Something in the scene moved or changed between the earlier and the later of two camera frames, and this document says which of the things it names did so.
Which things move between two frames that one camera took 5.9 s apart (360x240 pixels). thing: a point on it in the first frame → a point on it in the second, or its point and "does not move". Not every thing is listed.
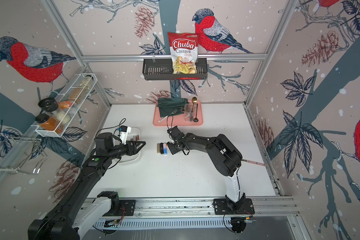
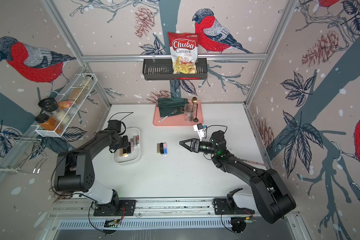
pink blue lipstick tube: (165, 146) does not move
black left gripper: (133, 150) → (125, 144)
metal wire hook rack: (39, 145) does not move
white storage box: (134, 135) does not move
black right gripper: (173, 152) → (195, 146)
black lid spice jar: (50, 105) does not move
